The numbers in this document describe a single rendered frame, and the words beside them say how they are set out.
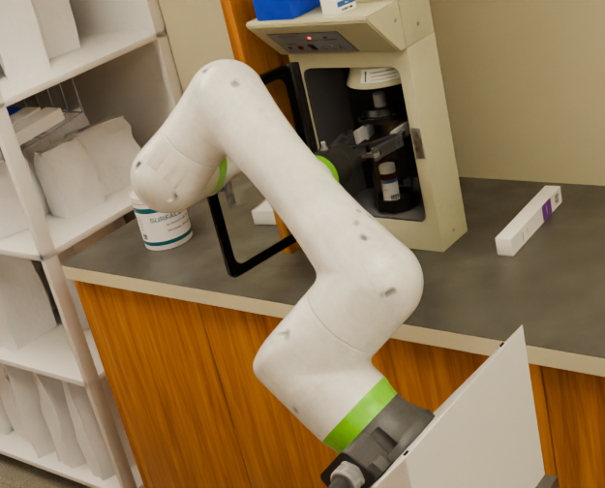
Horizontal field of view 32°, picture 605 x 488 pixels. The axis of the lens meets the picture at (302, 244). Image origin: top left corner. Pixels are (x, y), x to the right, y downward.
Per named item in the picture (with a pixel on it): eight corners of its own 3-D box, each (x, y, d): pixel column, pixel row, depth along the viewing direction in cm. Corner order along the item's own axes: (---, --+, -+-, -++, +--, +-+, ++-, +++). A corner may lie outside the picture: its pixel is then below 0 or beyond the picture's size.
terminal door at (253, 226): (325, 224, 248) (288, 62, 232) (231, 281, 231) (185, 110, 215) (322, 224, 249) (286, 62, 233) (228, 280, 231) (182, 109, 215)
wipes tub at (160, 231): (168, 227, 283) (154, 176, 277) (203, 231, 275) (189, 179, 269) (135, 248, 274) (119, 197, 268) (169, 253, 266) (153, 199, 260)
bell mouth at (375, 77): (375, 64, 244) (370, 41, 242) (439, 62, 233) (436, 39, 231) (331, 89, 232) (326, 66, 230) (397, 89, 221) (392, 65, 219)
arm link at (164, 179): (204, 175, 162) (146, 125, 163) (160, 235, 166) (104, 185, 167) (245, 158, 179) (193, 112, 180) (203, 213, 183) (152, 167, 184)
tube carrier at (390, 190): (388, 191, 248) (374, 104, 240) (428, 193, 241) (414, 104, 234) (364, 207, 240) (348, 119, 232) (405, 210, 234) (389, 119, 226)
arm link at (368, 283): (409, 279, 134) (202, 33, 159) (333, 365, 140) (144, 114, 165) (457, 285, 144) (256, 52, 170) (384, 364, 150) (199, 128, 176)
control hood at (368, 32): (287, 51, 234) (277, 8, 230) (408, 47, 213) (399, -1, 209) (255, 68, 226) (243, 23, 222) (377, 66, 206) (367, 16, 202)
